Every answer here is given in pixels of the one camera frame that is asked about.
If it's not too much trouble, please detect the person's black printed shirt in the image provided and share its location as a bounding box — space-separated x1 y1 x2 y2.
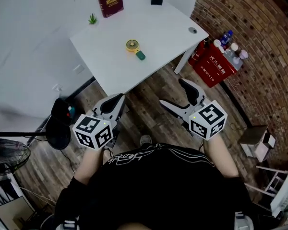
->
54 142 256 230

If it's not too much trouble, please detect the black standing floor fan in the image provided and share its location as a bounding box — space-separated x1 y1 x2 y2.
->
0 118 72 178

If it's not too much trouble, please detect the person's left forearm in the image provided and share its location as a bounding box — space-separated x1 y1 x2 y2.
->
73 147 104 186

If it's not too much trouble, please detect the small green potted plant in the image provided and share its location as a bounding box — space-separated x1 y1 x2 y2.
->
87 13 99 25

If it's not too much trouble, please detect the clear plastic bottle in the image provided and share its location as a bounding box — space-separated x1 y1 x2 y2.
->
224 43 239 60

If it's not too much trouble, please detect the pale purple small container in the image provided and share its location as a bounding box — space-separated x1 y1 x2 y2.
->
232 49 249 66

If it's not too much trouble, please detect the black floor cable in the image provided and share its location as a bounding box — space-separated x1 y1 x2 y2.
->
28 135 76 174

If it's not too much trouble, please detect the white capped bottle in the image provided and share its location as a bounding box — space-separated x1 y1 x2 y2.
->
213 39 226 54

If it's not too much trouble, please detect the dark red hardcover book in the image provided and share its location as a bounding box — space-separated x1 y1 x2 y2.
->
96 0 124 19

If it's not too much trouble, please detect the white folding rack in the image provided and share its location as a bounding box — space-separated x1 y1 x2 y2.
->
244 163 288 218

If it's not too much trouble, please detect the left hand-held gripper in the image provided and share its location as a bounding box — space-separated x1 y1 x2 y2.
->
72 93 126 150

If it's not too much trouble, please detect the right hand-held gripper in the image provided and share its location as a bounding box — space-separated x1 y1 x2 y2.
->
159 78 228 141

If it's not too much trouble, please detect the black bag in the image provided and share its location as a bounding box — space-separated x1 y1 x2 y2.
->
49 98 74 127

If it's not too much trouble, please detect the white table leg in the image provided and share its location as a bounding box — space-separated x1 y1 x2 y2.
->
174 44 197 75

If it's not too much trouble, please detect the red fire extinguisher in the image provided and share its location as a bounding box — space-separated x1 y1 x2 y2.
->
188 39 208 67

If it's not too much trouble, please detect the person's right forearm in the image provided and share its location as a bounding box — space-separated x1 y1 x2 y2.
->
203 135 240 177

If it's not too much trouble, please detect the blue plastic bottle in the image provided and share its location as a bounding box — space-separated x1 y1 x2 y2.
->
220 30 234 46

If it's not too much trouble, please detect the yellow fan with green handle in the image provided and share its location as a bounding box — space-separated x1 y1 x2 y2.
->
125 39 146 61

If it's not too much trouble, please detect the red fire equipment box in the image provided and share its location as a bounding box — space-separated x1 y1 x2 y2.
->
192 43 238 89

